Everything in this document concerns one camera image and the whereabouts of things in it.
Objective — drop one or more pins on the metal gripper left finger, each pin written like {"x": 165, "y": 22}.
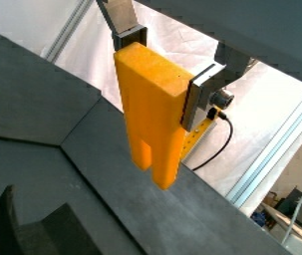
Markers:
{"x": 122, "y": 20}

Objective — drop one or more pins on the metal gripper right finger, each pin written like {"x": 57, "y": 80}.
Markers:
{"x": 206, "y": 88}

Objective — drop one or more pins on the yellow double-square peg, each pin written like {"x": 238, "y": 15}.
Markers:
{"x": 153, "y": 88}

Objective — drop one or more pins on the black curved regrasp stand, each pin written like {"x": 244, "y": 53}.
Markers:
{"x": 58, "y": 235}

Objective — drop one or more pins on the yellow perforated bracket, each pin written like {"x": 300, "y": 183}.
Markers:
{"x": 198, "y": 133}

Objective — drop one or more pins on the aluminium frame rail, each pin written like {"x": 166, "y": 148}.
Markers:
{"x": 257, "y": 180}

